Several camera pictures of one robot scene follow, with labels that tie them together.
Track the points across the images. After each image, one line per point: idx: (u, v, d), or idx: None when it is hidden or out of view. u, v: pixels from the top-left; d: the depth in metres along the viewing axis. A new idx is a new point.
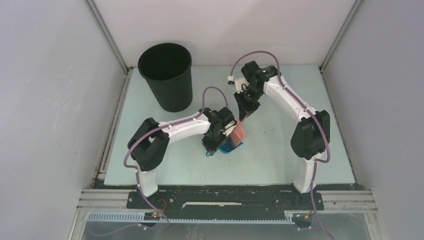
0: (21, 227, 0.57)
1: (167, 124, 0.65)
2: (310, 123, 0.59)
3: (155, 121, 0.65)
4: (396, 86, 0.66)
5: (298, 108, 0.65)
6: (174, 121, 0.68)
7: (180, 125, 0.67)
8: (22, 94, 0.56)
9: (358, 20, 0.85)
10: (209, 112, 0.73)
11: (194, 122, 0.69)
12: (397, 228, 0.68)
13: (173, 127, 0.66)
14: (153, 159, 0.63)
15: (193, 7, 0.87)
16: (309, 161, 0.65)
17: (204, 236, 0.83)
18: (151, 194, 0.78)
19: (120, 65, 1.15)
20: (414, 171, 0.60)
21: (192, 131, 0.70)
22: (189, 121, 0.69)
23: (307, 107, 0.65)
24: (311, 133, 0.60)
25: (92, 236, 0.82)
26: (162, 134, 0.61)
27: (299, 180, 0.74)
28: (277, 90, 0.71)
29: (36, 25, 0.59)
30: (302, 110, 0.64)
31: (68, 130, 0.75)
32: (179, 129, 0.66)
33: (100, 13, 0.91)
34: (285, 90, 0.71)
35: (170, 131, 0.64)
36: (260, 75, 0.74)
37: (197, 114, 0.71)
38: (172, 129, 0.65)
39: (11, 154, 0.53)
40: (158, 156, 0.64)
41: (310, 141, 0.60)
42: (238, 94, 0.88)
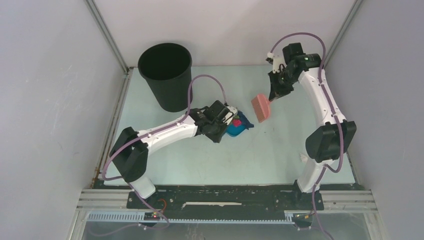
0: (21, 227, 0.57)
1: (146, 133, 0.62)
2: (334, 131, 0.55)
3: (134, 130, 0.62)
4: (396, 86, 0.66)
5: (326, 111, 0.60)
6: (155, 128, 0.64)
7: (162, 132, 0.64)
8: (22, 94, 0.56)
9: (358, 20, 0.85)
10: (196, 113, 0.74)
11: (178, 127, 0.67)
12: (396, 228, 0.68)
13: (153, 135, 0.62)
14: (134, 169, 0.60)
15: (194, 7, 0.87)
16: (318, 165, 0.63)
17: (204, 236, 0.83)
18: (150, 194, 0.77)
19: (120, 65, 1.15)
20: (414, 171, 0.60)
21: (177, 136, 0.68)
22: (172, 127, 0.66)
23: (337, 113, 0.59)
24: (329, 140, 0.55)
25: (92, 236, 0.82)
26: (141, 145, 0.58)
27: (303, 179, 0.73)
28: (312, 84, 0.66)
29: (36, 24, 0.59)
30: (330, 114, 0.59)
31: (68, 130, 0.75)
32: (161, 136, 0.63)
33: (100, 13, 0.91)
34: (321, 87, 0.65)
35: (150, 141, 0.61)
36: (301, 61, 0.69)
37: (182, 118, 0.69)
38: (153, 137, 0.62)
39: (11, 154, 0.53)
40: (139, 166, 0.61)
41: (325, 148, 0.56)
42: (273, 74, 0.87)
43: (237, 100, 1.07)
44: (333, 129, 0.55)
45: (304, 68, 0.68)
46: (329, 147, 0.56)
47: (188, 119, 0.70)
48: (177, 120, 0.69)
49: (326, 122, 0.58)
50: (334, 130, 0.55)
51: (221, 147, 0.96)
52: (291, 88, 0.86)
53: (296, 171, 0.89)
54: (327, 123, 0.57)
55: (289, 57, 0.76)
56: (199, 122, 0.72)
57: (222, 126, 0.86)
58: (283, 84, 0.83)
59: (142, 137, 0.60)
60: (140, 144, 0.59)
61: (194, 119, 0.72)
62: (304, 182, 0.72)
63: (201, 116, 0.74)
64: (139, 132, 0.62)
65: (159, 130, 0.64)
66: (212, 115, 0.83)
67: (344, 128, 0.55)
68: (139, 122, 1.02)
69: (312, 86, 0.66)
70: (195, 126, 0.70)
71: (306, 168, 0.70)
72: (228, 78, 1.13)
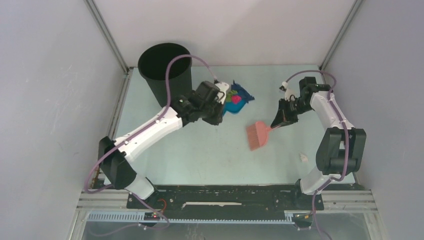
0: (20, 227, 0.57)
1: (122, 141, 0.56)
2: (339, 135, 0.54)
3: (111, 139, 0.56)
4: (396, 86, 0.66)
5: (334, 119, 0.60)
6: (132, 132, 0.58)
7: (140, 136, 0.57)
8: (22, 94, 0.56)
9: (358, 20, 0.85)
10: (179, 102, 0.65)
11: (158, 125, 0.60)
12: (396, 228, 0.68)
13: (130, 141, 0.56)
14: (120, 179, 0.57)
15: (194, 7, 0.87)
16: (324, 176, 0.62)
17: (204, 236, 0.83)
18: (149, 194, 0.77)
19: (120, 65, 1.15)
20: (414, 171, 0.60)
21: (160, 134, 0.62)
22: (150, 126, 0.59)
23: (345, 120, 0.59)
24: (334, 150, 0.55)
25: (92, 235, 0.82)
26: (117, 156, 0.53)
27: (306, 182, 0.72)
28: (321, 102, 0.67)
29: (36, 25, 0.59)
30: (338, 121, 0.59)
31: (68, 129, 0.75)
32: (139, 141, 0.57)
33: (100, 13, 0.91)
34: (329, 104, 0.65)
35: (128, 148, 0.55)
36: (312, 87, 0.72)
37: (162, 113, 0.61)
38: (131, 144, 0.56)
39: (11, 154, 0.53)
40: (124, 176, 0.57)
41: (333, 155, 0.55)
42: (284, 101, 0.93)
43: None
44: (340, 132, 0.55)
45: (315, 91, 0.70)
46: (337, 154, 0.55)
47: (169, 112, 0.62)
48: (157, 116, 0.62)
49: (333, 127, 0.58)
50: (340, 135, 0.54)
51: (221, 146, 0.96)
52: (296, 118, 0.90)
53: (296, 172, 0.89)
54: (334, 126, 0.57)
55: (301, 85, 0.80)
56: (184, 111, 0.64)
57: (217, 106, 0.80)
58: (293, 111, 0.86)
59: (118, 147, 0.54)
60: (117, 156, 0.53)
61: (177, 109, 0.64)
62: (307, 185, 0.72)
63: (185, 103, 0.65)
64: (116, 140, 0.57)
65: (136, 134, 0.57)
66: (198, 99, 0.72)
67: (351, 139, 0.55)
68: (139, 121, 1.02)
69: (321, 103, 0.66)
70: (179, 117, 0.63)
71: (311, 174, 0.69)
72: (228, 78, 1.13)
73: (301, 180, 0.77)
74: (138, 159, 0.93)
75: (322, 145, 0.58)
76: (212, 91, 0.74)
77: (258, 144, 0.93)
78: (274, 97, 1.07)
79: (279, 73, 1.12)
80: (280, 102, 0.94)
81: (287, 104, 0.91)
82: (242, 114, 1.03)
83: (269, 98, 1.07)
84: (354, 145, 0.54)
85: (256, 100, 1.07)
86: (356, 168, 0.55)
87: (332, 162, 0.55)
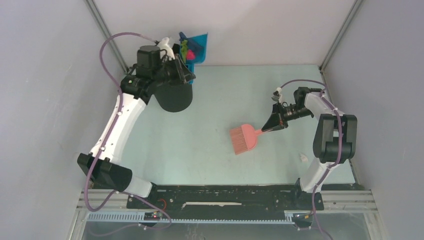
0: (21, 226, 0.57)
1: (99, 149, 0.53)
2: (332, 120, 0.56)
3: (87, 155, 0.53)
4: (396, 86, 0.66)
5: (326, 109, 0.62)
6: (103, 136, 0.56)
7: (113, 136, 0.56)
8: (22, 94, 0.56)
9: (358, 20, 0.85)
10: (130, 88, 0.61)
11: (122, 117, 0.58)
12: (397, 228, 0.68)
13: (104, 145, 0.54)
14: (118, 180, 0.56)
15: (193, 8, 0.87)
16: (321, 165, 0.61)
17: (204, 236, 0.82)
18: (149, 190, 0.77)
19: (120, 65, 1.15)
20: (414, 171, 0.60)
21: (130, 122, 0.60)
22: (115, 122, 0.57)
23: (335, 108, 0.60)
24: (329, 137, 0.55)
25: (92, 235, 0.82)
26: (104, 165, 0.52)
27: (305, 178, 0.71)
28: (314, 100, 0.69)
29: (36, 25, 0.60)
30: (331, 110, 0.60)
31: (68, 129, 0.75)
32: (114, 140, 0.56)
33: (101, 14, 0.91)
34: (322, 99, 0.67)
35: (109, 153, 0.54)
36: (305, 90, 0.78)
37: (119, 104, 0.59)
38: (108, 147, 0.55)
39: (11, 153, 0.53)
40: (120, 176, 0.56)
41: (328, 142, 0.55)
42: (278, 105, 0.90)
43: (237, 100, 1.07)
44: (332, 118, 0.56)
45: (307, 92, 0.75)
46: (332, 140, 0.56)
47: (125, 99, 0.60)
48: (116, 109, 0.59)
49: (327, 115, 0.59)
50: (332, 121, 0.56)
51: (221, 146, 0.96)
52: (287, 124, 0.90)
53: (297, 171, 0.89)
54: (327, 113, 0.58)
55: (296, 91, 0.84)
56: (140, 91, 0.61)
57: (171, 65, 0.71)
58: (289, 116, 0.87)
59: (99, 156, 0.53)
60: (103, 164, 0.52)
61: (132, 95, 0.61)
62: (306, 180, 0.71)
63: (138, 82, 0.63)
64: (93, 152, 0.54)
65: (108, 135, 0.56)
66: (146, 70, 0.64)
67: (345, 126, 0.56)
68: (139, 121, 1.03)
69: (315, 102, 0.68)
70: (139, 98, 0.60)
71: (310, 168, 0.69)
72: (228, 78, 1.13)
73: (301, 178, 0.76)
74: (138, 159, 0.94)
75: (317, 135, 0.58)
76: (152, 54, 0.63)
77: (247, 148, 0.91)
78: None
79: (279, 73, 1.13)
80: (274, 107, 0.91)
81: (282, 108, 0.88)
82: (242, 114, 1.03)
83: (269, 98, 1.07)
84: (347, 131, 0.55)
85: (256, 100, 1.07)
86: (352, 153, 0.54)
87: (328, 147, 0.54)
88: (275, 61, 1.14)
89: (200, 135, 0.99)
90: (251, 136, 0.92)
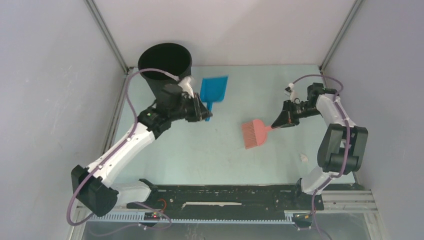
0: (20, 227, 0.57)
1: (97, 166, 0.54)
2: (340, 132, 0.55)
3: (84, 168, 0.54)
4: (395, 86, 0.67)
5: (337, 117, 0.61)
6: (104, 155, 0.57)
7: (113, 157, 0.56)
8: (22, 94, 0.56)
9: (358, 20, 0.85)
10: (146, 116, 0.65)
11: (130, 143, 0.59)
12: (397, 228, 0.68)
13: (105, 165, 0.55)
14: (103, 203, 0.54)
15: (193, 7, 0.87)
16: (324, 173, 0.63)
17: (204, 236, 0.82)
18: (146, 196, 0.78)
19: (120, 65, 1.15)
20: (414, 171, 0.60)
21: (134, 151, 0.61)
22: (121, 146, 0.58)
23: (347, 118, 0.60)
24: (335, 147, 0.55)
25: (92, 235, 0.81)
26: (94, 182, 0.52)
27: (307, 180, 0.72)
28: (326, 103, 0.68)
29: (36, 24, 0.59)
30: (341, 119, 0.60)
31: (68, 129, 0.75)
32: (114, 162, 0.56)
33: (100, 13, 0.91)
34: (335, 104, 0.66)
35: (103, 173, 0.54)
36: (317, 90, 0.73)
37: (131, 130, 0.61)
38: (106, 168, 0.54)
39: (11, 155, 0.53)
40: (105, 200, 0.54)
41: (333, 152, 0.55)
42: (289, 103, 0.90)
43: (237, 99, 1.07)
44: (341, 129, 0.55)
45: (320, 93, 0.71)
46: (338, 151, 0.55)
47: (138, 128, 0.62)
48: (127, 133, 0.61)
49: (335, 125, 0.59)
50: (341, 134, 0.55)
51: (221, 147, 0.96)
52: (297, 122, 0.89)
53: (296, 170, 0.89)
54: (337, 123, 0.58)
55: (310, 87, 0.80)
56: (150, 130, 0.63)
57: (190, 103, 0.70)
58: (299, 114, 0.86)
59: (93, 173, 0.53)
60: (93, 183, 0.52)
61: (146, 124, 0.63)
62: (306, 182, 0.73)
63: (152, 116, 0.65)
64: (89, 167, 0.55)
65: (109, 156, 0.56)
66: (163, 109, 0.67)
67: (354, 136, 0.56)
68: None
69: (326, 105, 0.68)
70: (150, 132, 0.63)
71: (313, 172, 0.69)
72: (228, 78, 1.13)
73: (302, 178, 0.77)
74: (138, 159, 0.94)
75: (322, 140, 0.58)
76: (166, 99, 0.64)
77: (256, 143, 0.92)
78: (275, 97, 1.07)
79: (279, 73, 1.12)
80: (285, 104, 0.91)
81: (293, 106, 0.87)
82: (242, 114, 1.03)
83: (269, 98, 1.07)
84: (355, 143, 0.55)
85: (256, 100, 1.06)
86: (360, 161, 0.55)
87: (332, 158, 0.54)
88: (275, 61, 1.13)
89: (200, 134, 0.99)
90: (259, 132, 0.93)
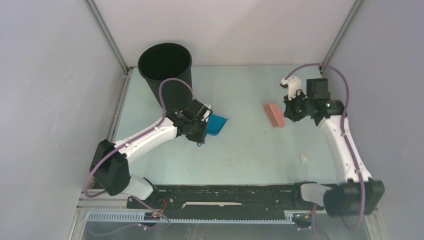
0: (20, 227, 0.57)
1: (124, 143, 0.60)
2: (356, 188, 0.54)
3: (112, 142, 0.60)
4: (396, 86, 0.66)
5: (348, 165, 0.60)
6: (131, 136, 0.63)
7: (140, 140, 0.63)
8: (22, 94, 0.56)
9: (359, 20, 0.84)
10: (173, 115, 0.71)
11: (156, 132, 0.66)
12: (395, 228, 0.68)
13: (131, 145, 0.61)
14: (119, 181, 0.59)
15: (193, 7, 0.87)
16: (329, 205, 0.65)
17: (204, 236, 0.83)
18: (149, 194, 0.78)
19: (120, 65, 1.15)
20: (414, 170, 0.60)
21: (155, 141, 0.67)
22: (148, 133, 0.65)
23: (360, 170, 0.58)
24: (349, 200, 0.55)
25: (92, 235, 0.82)
26: (120, 156, 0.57)
27: (309, 193, 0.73)
28: (334, 133, 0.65)
29: (36, 23, 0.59)
30: (353, 169, 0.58)
31: (68, 129, 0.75)
32: (139, 144, 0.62)
33: (100, 13, 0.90)
34: (344, 137, 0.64)
35: (129, 151, 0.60)
36: (322, 109, 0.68)
37: (159, 121, 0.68)
38: (131, 146, 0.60)
39: (10, 155, 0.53)
40: (121, 178, 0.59)
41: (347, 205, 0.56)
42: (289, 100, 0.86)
43: (237, 99, 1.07)
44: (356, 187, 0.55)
45: (326, 117, 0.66)
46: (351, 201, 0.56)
47: (165, 122, 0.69)
48: (155, 124, 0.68)
49: (350, 179, 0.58)
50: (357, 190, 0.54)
51: (221, 146, 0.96)
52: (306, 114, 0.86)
53: (296, 170, 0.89)
54: (351, 180, 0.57)
55: (309, 82, 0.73)
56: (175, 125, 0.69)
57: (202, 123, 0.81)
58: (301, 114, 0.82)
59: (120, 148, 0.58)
60: (116, 157, 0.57)
61: (172, 120, 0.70)
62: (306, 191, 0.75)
63: (180, 115, 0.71)
64: (116, 143, 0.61)
65: (137, 138, 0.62)
66: (190, 114, 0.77)
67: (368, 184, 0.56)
68: (139, 121, 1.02)
69: (334, 135, 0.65)
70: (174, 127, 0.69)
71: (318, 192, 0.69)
72: (228, 78, 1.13)
73: (303, 186, 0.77)
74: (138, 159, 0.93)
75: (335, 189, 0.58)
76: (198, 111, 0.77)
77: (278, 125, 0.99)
78: (275, 97, 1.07)
79: (279, 73, 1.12)
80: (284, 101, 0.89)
81: (294, 105, 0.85)
82: (242, 114, 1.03)
83: (269, 98, 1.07)
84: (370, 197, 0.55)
85: (256, 100, 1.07)
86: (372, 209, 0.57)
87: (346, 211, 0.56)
88: (275, 61, 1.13)
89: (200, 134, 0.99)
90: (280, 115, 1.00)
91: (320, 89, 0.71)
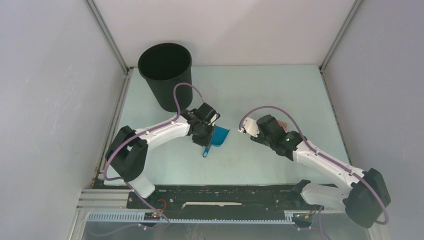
0: (20, 227, 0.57)
1: (144, 130, 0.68)
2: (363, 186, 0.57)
3: (132, 129, 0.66)
4: (396, 86, 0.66)
5: (342, 173, 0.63)
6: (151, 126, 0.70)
7: (158, 130, 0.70)
8: (22, 94, 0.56)
9: (358, 20, 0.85)
10: (187, 113, 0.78)
11: (173, 126, 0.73)
12: (395, 227, 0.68)
13: (151, 133, 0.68)
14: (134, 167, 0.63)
15: (193, 7, 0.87)
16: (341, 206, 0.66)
17: (204, 236, 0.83)
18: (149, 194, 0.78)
19: (120, 65, 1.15)
20: (414, 171, 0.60)
21: (170, 134, 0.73)
22: (166, 125, 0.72)
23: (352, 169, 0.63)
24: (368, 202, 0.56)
25: (92, 235, 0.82)
26: (141, 141, 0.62)
27: (315, 197, 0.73)
28: (310, 157, 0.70)
29: (36, 23, 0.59)
30: (348, 174, 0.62)
31: (68, 129, 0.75)
32: (157, 134, 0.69)
33: (100, 13, 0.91)
34: (319, 155, 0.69)
35: (148, 138, 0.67)
36: (287, 146, 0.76)
37: (175, 117, 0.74)
38: (151, 134, 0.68)
39: (11, 155, 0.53)
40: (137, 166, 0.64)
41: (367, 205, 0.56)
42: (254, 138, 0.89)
43: (237, 99, 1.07)
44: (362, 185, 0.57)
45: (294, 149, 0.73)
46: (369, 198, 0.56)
47: (180, 119, 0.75)
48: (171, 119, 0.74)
49: (352, 184, 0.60)
50: (365, 187, 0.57)
51: (221, 146, 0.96)
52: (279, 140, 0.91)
53: (296, 170, 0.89)
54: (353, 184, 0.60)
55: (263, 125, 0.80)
56: (188, 123, 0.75)
57: (210, 127, 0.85)
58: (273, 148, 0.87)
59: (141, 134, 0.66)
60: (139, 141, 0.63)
61: (186, 118, 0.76)
62: (314, 197, 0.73)
63: (192, 115, 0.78)
64: (136, 130, 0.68)
65: (155, 128, 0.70)
66: (200, 116, 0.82)
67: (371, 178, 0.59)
68: (139, 121, 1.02)
69: (311, 158, 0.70)
70: (188, 124, 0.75)
71: (326, 196, 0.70)
72: (228, 78, 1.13)
73: (305, 190, 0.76)
74: None
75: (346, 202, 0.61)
76: (208, 114, 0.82)
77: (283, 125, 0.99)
78: (275, 97, 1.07)
79: (279, 73, 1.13)
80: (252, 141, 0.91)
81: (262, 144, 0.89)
82: (242, 114, 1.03)
83: (269, 98, 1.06)
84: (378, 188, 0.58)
85: (256, 100, 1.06)
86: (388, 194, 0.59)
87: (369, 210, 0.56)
88: (275, 61, 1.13)
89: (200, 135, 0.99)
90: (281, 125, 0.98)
91: (275, 128, 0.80)
